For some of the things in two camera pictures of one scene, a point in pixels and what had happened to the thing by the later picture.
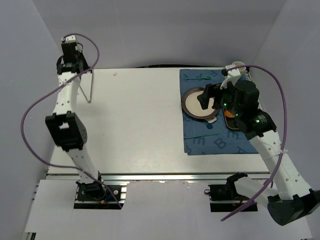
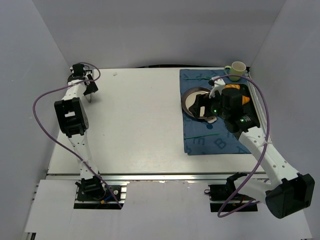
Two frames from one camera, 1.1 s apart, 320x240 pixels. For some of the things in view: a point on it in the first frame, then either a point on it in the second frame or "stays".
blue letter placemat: x=203 y=138 stays
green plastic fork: x=208 y=78 stays
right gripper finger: x=204 y=99 -> x=195 y=110
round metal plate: x=192 y=107 stays
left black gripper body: x=83 y=63 -> x=90 y=88
